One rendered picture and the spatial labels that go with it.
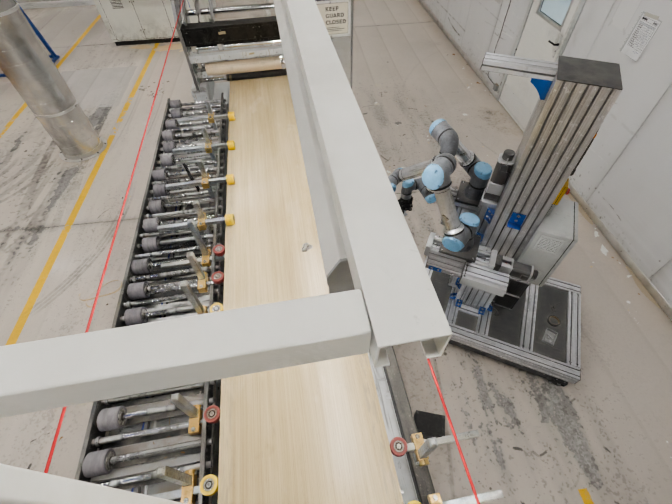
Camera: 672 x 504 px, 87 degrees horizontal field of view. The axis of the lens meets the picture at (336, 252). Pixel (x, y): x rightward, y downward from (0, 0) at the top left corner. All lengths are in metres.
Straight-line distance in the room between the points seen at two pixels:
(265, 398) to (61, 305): 2.57
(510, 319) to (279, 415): 1.98
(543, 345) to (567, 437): 0.62
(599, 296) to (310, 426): 2.89
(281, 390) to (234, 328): 1.63
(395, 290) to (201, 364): 0.19
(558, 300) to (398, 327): 3.14
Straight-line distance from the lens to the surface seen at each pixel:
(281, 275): 2.30
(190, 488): 2.04
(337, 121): 0.58
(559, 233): 2.38
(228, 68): 4.41
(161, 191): 3.29
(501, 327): 3.11
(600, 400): 3.43
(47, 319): 4.08
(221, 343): 0.35
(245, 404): 1.99
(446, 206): 1.99
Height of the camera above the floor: 2.76
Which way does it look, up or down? 51 degrees down
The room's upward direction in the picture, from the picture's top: 2 degrees counter-clockwise
